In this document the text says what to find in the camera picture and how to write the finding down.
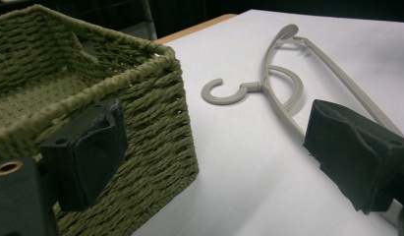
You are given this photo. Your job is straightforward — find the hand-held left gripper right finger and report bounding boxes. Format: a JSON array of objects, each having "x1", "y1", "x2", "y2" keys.
[{"x1": 302, "y1": 98, "x2": 404, "y2": 214}]

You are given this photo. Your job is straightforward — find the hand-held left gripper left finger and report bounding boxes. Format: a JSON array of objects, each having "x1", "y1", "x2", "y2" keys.
[{"x1": 38, "y1": 97, "x2": 129, "y2": 212}]

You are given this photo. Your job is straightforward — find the green woven basket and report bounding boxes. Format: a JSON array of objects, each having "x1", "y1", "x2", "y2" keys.
[{"x1": 0, "y1": 4, "x2": 201, "y2": 236}]

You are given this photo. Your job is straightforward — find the grey plastic clothes hanger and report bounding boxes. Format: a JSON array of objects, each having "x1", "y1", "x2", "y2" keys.
[{"x1": 201, "y1": 23, "x2": 404, "y2": 146}]

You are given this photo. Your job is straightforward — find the metal stand pole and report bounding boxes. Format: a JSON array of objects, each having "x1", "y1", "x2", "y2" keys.
[{"x1": 142, "y1": 0, "x2": 158, "y2": 41}]

